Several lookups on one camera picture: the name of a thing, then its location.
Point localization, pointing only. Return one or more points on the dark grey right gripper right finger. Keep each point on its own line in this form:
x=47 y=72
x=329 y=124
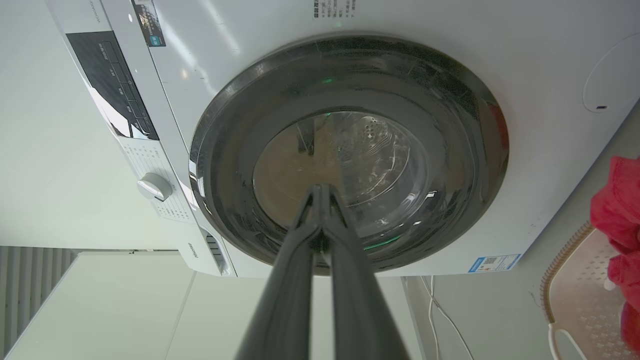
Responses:
x=357 y=305

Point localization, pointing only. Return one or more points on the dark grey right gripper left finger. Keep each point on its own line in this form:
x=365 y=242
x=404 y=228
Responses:
x=285 y=305

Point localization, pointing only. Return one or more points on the beige woven laundry basket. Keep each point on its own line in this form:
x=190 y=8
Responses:
x=580 y=290

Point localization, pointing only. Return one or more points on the silver washing machine dial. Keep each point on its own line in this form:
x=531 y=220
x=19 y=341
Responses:
x=154 y=186

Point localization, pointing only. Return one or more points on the dark round washing machine door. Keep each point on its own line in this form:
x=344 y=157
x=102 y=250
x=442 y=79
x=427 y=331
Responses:
x=410 y=100

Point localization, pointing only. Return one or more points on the white front-load washing machine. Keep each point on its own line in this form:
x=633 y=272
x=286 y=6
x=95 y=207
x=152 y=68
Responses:
x=240 y=40

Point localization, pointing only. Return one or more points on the red garment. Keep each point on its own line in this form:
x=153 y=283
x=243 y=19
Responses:
x=620 y=210

